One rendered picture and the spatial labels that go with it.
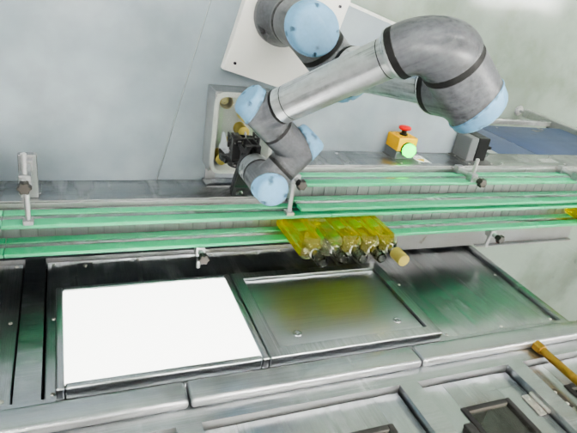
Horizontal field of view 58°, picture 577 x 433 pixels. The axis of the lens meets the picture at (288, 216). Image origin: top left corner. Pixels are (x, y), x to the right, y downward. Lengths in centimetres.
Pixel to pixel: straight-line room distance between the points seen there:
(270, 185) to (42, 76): 62
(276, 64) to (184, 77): 25
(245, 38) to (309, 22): 25
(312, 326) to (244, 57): 71
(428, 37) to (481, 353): 81
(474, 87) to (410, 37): 14
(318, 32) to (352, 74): 29
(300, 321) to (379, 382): 24
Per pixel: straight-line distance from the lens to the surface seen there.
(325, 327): 131
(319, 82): 101
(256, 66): 145
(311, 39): 124
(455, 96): 97
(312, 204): 147
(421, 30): 93
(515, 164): 197
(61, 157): 147
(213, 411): 110
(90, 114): 143
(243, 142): 131
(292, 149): 114
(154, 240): 138
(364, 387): 122
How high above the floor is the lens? 212
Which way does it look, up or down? 54 degrees down
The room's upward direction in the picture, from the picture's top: 142 degrees clockwise
